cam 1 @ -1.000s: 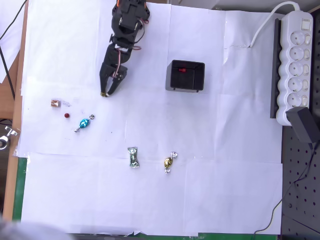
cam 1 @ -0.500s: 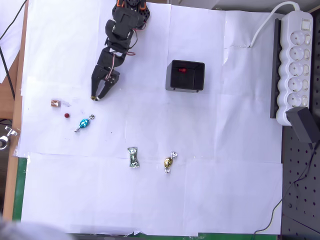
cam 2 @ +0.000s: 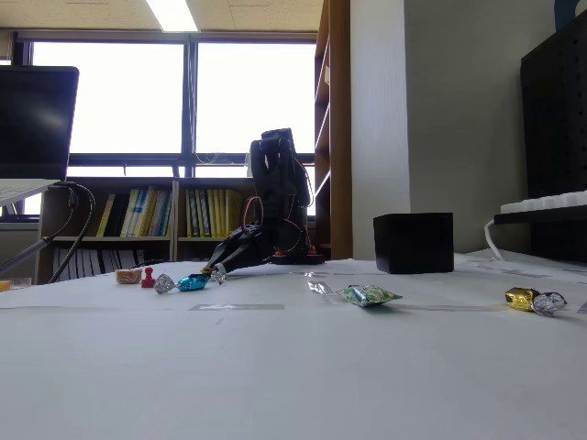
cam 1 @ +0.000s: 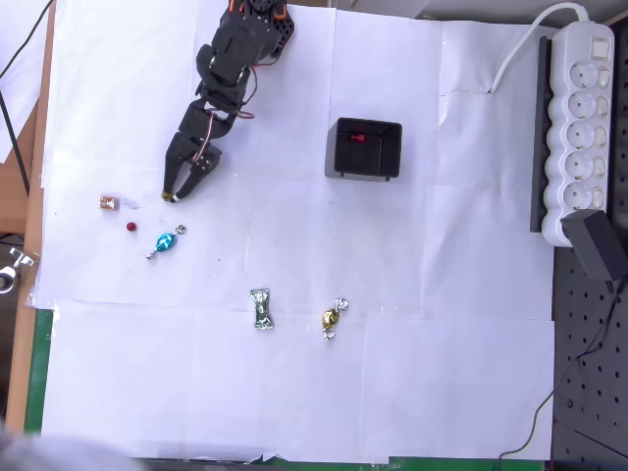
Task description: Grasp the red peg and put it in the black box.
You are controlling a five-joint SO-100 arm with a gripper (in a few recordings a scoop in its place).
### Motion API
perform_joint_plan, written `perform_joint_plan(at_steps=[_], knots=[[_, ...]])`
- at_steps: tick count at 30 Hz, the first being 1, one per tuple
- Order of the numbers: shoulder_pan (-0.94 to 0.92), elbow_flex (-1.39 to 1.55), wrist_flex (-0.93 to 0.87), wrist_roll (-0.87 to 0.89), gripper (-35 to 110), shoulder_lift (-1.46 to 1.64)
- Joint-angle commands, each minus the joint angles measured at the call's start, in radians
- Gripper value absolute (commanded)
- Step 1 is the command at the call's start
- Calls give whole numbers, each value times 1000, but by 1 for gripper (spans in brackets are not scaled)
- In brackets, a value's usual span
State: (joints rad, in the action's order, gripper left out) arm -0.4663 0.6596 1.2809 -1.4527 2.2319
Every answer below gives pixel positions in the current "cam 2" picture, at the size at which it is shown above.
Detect black box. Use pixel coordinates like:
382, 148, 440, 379
372, 212, 455, 276

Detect blue foil candy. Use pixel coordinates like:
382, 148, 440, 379
153, 269, 227, 296

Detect low wooden bookshelf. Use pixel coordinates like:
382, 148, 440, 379
36, 175, 258, 286

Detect orange wrapped caramel candy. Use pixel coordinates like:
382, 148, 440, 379
115, 268, 144, 286

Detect white paper table cover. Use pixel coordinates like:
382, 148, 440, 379
0, 249, 587, 440

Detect green wrapped candy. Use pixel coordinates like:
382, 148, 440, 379
307, 280, 405, 309

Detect tall wooden bookshelf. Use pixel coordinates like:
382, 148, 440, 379
314, 0, 354, 262

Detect grey stand rod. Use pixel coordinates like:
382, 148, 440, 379
0, 236, 52, 277

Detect clear plastic container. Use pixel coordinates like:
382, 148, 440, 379
0, 276, 33, 293

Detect dark laptop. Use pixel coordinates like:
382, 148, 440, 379
0, 65, 81, 208

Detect ceiling light panel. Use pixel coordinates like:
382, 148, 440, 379
145, 0, 200, 33

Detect gold foil candy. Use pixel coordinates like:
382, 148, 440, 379
504, 286, 569, 319

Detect white power strip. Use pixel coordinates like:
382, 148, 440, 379
499, 191, 587, 215

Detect black pegboard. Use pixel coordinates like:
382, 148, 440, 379
519, 8, 587, 263

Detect black laptop cable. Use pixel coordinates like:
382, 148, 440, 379
47, 181, 98, 285

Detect dark window frame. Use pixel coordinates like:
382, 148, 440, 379
12, 29, 318, 180

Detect white power strip cable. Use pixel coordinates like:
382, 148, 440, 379
483, 218, 506, 262

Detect black rail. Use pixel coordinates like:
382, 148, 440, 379
493, 208, 587, 226

